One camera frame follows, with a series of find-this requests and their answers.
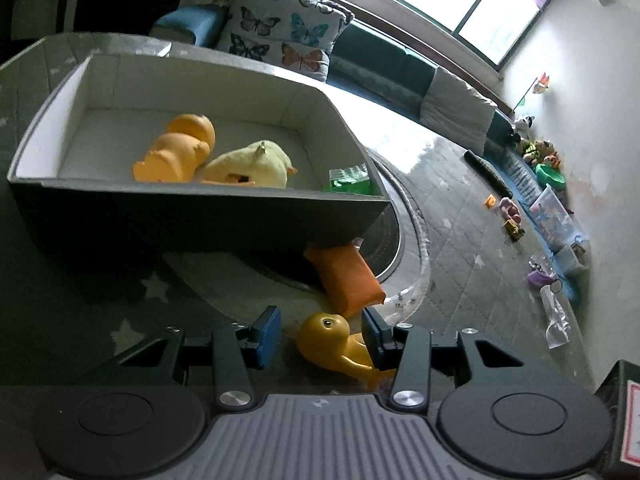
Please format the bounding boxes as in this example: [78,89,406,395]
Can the black white storage box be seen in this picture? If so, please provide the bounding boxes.
[6,34,392,261]

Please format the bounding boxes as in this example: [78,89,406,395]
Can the yellow rubber duck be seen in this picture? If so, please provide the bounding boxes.
[295,312,398,386]

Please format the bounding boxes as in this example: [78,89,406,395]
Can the black and white plush toy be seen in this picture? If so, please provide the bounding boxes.
[510,115,536,143]

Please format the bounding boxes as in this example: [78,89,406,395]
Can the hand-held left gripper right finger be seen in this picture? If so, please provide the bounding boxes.
[361,306,551,412]

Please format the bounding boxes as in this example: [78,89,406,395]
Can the black remote control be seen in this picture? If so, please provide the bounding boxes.
[463,150,514,198]

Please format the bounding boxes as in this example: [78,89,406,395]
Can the orange rubber duck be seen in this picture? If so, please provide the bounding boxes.
[132,113,217,183]

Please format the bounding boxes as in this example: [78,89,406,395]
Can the green snack packet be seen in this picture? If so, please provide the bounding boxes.
[322,163,372,195]

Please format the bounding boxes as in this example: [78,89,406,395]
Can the clear plastic bag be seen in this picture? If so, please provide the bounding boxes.
[540,280,572,350]

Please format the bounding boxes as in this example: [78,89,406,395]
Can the brown plush toy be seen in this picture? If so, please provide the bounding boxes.
[517,140,561,167]

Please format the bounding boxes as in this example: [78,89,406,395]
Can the pale yellow plush duck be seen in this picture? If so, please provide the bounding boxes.
[202,140,299,189]

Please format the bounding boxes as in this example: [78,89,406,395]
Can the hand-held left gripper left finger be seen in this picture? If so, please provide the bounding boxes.
[97,305,283,413]

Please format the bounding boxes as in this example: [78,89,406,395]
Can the green framed window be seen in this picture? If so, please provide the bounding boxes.
[325,0,556,66]

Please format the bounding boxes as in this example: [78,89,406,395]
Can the green plastic bowl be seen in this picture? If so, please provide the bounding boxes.
[535,162,566,191]

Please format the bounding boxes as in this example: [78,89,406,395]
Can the clear plastic storage box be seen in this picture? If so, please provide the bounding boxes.
[529,185,576,251]

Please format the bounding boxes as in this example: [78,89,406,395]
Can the colourful pinwheel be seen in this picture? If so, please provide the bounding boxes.
[512,74,551,111]

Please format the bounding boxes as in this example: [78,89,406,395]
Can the orange snack packet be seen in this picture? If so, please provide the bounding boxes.
[303,242,387,318]

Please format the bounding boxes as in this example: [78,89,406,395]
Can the dark box with red label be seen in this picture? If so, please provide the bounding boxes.
[595,360,640,480]

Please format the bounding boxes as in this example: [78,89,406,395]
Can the blue cushion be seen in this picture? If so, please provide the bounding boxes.
[150,4,231,51]

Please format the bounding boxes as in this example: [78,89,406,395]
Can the small clear container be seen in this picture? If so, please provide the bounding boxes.
[552,242,588,276]

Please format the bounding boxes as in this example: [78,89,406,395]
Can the dark green sofa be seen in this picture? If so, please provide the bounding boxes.
[325,17,551,206]

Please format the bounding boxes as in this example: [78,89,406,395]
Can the white quilted cushion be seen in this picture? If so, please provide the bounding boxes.
[420,66,498,156]

